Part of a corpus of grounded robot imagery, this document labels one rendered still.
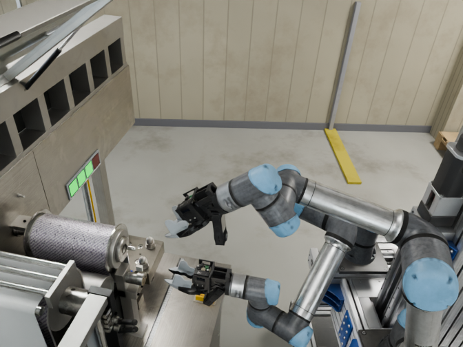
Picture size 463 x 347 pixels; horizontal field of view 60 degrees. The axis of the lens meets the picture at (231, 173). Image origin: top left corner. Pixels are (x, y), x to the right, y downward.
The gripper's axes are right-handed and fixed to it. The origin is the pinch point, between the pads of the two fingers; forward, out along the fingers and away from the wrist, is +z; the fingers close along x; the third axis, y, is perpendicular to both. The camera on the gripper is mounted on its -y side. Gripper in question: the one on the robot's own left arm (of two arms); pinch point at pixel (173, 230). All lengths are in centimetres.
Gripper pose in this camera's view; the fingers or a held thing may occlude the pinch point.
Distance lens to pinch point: 114.5
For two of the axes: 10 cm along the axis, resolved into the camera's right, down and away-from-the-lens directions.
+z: -7.8, 4.0, 4.8
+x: -2.0, 5.7, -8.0
